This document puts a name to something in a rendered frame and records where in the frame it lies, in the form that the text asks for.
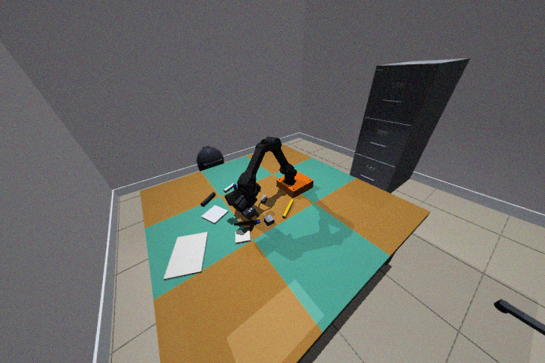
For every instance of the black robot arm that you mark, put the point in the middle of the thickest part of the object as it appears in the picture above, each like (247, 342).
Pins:
(247, 180)

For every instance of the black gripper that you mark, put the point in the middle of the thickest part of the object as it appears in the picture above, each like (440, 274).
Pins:
(232, 197)

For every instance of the grey keyboard with keys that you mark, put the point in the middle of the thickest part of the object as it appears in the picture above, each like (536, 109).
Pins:
(248, 212)

